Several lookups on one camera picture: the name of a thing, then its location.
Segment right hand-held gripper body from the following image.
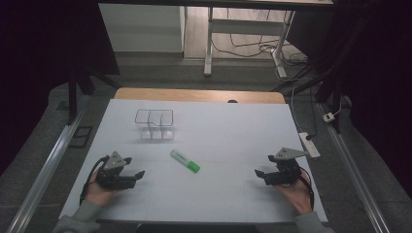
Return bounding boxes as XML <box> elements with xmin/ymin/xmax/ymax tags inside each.
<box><xmin>263</xmin><ymin>148</ymin><xmax>309</xmax><ymax>186</ymax></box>

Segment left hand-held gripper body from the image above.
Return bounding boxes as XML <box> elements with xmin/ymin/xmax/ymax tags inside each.
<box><xmin>94</xmin><ymin>150</ymin><xmax>138</xmax><ymax>191</ymax></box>

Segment person's left hand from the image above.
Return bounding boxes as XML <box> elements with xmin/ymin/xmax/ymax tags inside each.
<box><xmin>85</xmin><ymin>171</ymin><xmax>119</xmax><ymax>208</ymax></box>

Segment person's right hand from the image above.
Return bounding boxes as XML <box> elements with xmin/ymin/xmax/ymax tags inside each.
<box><xmin>275</xmin><ymin>175</ymin><xmax>314</xmax><ymax>216</ymax></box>

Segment white power strip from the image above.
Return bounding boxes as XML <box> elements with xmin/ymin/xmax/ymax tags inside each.
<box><xmin>298</xmin><ymin>131</ymin><xmax>322</xmax><ymax>159</ymax></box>

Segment clear plastic divided organizer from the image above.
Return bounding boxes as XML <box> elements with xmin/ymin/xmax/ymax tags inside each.
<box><xmin>134</xmin><ymin>109</ymin><xmax>176</xmax><ymax>141</ymax></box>

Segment white table cover sheet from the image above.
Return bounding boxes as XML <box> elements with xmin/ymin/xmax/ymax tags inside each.
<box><xmin>58</xmin><ymin>98</ymin><xmax>328</xmax><ymax>224</ymax></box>

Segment green highlighter pen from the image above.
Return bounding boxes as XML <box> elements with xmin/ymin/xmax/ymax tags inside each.
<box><xmin>170</xmin><ymin>149</ymin><xmax>201</xmax><ymax>174</ymax></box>

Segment black metal stand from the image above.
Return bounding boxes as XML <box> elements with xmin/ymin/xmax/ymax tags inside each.
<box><xmin>66</xmin><ymin>62</ymin><xmax>121</xmax><ymax>126</ymax></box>
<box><xmin>271</xmin><ymin>13</ymin><xmax>377</xmax><ymax>134</ymax></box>

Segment white cabinet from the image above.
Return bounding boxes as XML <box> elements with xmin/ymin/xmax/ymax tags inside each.
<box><xmin>98</xmin><ymin>3</ymin><xmax>186</xmax><ymax>53</ymax></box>

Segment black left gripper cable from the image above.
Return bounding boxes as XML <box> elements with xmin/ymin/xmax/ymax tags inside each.
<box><xmin>79</xmin><ymin>155</ymin><xmax>111</xmax><ymax>206</ymax></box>

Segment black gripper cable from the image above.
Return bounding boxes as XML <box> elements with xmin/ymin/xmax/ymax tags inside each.
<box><xmin>79</xmin><ymin>155</ymin><xmax>111</xmax><ymax>206</ymax></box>
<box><xmin>298</xmin><ymin>167</ymin><xmax>316</xmax><ymax>210</ymax></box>

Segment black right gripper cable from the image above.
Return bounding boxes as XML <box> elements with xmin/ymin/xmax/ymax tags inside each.
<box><xmin>298</xmin><ymin>167</ymin><xmax>316</xmax><ymax>210</ymax></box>

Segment black rectangular floor frame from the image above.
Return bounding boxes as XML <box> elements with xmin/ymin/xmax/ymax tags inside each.
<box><xmin>69</xmin><ymin>125</ymin><xmax>94</xmax><ymax>150</ymax></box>

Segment white power strip cable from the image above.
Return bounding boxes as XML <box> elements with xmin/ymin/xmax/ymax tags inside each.
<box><xmin>290</xmin><ymin>85</ymin><xmax>304</xmax><ymax>134</ymax></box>

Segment aluminium rail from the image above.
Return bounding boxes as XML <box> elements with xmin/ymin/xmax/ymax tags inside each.
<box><xmin>6</xmin><ymin>96</ymin><xmax>92</xmax><ymax>233</ymax></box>
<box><xmin>318</xmin><ymin>102</ymin><xmax>392</xmax><ymax>233</ymax></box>

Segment tangled black floor cables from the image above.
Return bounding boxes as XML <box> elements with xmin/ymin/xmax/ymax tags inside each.
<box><xmin>212</xmin><ymin>9</ymin><xmax>309</xmax><ymax>82</ymax></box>

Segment white desk frame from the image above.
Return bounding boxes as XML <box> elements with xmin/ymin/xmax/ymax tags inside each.
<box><xmin>203</xmin><ymin>6</ymin><xmax>296</xmax><ymax>80</ymax></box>

